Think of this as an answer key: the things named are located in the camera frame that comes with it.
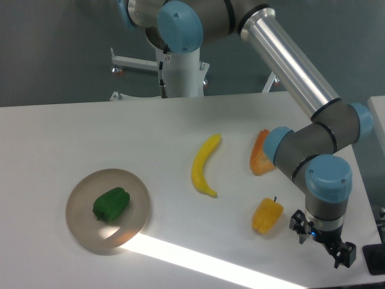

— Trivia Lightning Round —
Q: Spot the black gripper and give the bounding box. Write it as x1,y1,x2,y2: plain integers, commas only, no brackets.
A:
289,210,357,269

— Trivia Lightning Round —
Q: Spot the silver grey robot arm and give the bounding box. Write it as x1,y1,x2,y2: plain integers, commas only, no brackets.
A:
117,1,373,267

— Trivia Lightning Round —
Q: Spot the yellow orange bell pepper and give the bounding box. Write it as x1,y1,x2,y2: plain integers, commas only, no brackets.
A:
251,197,284,235

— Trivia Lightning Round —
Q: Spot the green bell pepper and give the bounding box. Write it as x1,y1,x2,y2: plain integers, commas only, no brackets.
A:
93,187,131,223

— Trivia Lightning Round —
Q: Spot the beige round plate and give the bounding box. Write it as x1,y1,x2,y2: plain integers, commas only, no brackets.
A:
66,169,150,255

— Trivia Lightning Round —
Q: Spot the black device at right edge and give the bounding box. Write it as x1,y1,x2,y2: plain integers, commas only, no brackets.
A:
362,244,384,276

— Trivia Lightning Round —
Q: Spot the yellow banana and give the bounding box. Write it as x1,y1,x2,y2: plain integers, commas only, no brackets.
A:
191,134,221,198

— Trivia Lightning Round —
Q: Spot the white table at right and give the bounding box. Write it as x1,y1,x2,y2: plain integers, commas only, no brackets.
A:
368,96,385,137

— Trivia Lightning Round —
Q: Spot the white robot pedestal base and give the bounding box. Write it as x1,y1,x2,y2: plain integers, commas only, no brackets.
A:
109,46,283,102

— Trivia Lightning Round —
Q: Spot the black cable on pedestal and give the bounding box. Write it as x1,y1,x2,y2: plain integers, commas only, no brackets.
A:
159,45,169,99

